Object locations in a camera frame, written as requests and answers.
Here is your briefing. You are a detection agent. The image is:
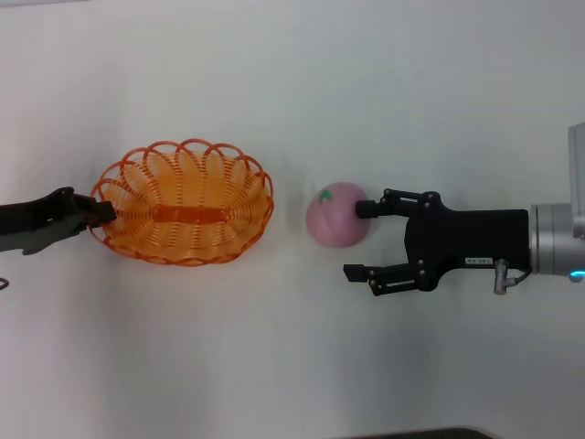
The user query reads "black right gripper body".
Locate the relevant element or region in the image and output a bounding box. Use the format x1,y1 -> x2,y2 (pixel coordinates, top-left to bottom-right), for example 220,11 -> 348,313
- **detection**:
404,190 -> 531,293

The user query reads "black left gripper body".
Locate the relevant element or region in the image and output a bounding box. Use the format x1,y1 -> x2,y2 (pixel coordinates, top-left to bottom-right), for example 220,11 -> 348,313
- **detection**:
0,186 -> 88,256

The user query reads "pink toy peach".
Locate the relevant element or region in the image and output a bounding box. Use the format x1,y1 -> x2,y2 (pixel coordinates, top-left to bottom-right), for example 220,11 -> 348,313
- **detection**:
304,181 -> 370,249

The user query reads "orange woven plastic basket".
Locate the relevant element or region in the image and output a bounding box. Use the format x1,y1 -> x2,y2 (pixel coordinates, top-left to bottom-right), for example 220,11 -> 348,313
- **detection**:
90,137 -> 275,266

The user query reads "dark robot torso cover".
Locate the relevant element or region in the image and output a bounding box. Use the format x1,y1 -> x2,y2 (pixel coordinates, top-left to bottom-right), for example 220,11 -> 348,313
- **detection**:
346,427 -> 499,439

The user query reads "silver plug with thin cable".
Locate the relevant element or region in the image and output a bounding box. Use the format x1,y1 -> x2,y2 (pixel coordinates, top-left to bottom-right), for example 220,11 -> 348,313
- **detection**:
492,258 -> 534,296

